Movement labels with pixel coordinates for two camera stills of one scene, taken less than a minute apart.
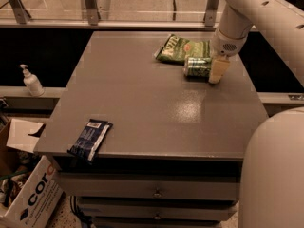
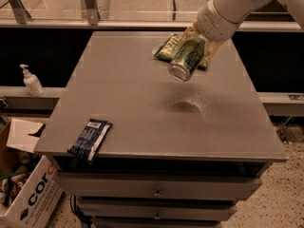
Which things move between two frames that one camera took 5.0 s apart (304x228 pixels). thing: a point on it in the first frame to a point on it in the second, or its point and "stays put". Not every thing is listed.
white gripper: [225, 47] to [211, 23]
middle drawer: [157, 208] stays put
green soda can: [199, 68] to [189, 53]
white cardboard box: [30, 191] stays put
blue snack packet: [90, 140] stays put
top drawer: [150, 186] stays put
